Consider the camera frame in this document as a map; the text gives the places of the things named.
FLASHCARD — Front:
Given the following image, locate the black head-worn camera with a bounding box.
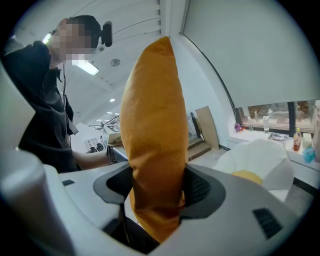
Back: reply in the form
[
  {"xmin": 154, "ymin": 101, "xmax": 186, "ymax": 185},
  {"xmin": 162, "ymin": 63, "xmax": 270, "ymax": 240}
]
[{"xmin": 101, "ymin": 21, "xmax": 113, "ymax": 48}]

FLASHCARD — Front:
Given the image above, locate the person's head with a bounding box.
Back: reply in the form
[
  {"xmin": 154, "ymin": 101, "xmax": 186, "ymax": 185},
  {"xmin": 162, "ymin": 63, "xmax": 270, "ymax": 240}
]
[{"xmin": 48, "ymin": 15, "xmax": 101, "ymax": 70}]

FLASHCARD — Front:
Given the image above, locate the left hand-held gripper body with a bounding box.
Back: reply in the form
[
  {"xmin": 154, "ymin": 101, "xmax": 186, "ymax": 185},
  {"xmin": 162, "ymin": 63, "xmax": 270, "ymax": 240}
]
[{"xmin": 101, "ymin": 124, "xmax": 129, "ymax": 163}]

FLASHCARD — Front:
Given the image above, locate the white window ledge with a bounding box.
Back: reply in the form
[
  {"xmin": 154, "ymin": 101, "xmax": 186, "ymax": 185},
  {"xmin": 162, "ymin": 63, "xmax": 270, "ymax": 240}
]
[{"xmin": 228, "ymin": 128, "xmax": 320, "ymax": 176}]

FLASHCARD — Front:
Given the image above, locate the white flower-shaped lounge chair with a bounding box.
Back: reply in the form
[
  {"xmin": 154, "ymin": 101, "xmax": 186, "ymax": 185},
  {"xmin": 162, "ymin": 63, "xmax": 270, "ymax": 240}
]
[{"xmin": 212, "ymin": 138, "xmax": 295, "ymax": 203}]

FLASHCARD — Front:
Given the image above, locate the white roller blind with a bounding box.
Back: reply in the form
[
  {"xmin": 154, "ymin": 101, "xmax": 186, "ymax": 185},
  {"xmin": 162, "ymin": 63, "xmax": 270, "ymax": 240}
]
[{"xmin": 182, "ymin": 0, "xmax": 320, "ymax": 109}]

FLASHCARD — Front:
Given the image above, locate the orange drink bottle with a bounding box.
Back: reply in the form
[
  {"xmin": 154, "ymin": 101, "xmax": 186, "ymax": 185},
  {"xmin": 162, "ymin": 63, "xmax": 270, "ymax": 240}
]
[{"xmin": 292, "ymin": 127, "xmax": 303, "ymax": 152}]

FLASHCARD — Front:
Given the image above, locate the pale plastic container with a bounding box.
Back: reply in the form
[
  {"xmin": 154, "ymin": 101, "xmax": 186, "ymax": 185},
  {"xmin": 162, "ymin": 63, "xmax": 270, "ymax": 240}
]
[{"xmin": 302, "ymin": 133, "xmax": 313, "ymax": 149}]

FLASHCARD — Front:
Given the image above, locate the person's black shirt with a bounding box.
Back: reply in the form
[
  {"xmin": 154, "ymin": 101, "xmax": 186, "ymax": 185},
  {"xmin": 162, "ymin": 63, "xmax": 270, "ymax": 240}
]
[{"xmin": 2, "ymin": 41, "xmax": 80, "ymax": 173}]

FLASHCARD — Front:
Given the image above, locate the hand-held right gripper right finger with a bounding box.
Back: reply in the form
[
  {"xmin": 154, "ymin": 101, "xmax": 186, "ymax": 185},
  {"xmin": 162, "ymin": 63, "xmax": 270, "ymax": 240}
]
[{"xmin": 154, "ymin": 163, "xmax": 311, "ymax": 256}]

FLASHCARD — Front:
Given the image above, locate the clear water bottle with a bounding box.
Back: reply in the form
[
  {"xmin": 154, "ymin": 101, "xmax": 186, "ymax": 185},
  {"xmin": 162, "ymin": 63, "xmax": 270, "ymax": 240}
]
[{"xmin": 262, "ymin": 115, "xmax": 271, "ymax": 135}]

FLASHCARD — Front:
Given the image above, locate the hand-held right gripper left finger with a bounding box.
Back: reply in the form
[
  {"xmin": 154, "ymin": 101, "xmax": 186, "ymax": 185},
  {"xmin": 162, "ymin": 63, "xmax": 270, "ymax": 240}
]
[{"xmin": 43, "ymin": 161, "xmax": 134, "ymax": 236}]

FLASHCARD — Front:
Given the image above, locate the rectangular ceiling light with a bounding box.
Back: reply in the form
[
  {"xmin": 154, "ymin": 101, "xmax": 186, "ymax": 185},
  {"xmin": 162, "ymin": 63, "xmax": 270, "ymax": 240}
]
[{"xmin": 71, "ymin": 59, "xmax": 100, "ymax": 77}]

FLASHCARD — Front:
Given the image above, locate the black framed window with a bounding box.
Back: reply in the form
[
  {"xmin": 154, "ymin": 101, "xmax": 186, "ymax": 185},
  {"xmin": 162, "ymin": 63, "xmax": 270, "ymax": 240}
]
[{"xmin": 236, "ymin": 99, "xmax": 318, "ymax": 135}]

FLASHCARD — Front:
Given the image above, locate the person's left forearm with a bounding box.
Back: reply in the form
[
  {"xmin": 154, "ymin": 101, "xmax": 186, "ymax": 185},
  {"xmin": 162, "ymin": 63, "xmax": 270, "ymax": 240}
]
[{"xmin": 72, "ymin": 151, "xmax": 113, "ymax": 171}]

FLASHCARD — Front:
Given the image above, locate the wooden step platform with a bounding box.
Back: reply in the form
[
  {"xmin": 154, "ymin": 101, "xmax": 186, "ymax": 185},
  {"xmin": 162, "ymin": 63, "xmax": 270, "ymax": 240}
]
[{"xmin": 187, "ymin": 137, "xmax": 213, "ymax": 162}]

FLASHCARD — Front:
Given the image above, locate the orange pillow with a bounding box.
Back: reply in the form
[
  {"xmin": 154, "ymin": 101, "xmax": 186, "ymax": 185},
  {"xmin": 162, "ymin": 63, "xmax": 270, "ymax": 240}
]
[{"xmin": 119, "ymin": 36, "xmax": 190, "ymax": 245}]

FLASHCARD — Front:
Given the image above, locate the light wooden board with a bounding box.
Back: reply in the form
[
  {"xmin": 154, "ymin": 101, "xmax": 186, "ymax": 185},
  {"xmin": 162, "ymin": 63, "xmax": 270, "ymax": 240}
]
[{"xmin": 194, "ymin": 105, "xmax": 220, "ymax": 151}]

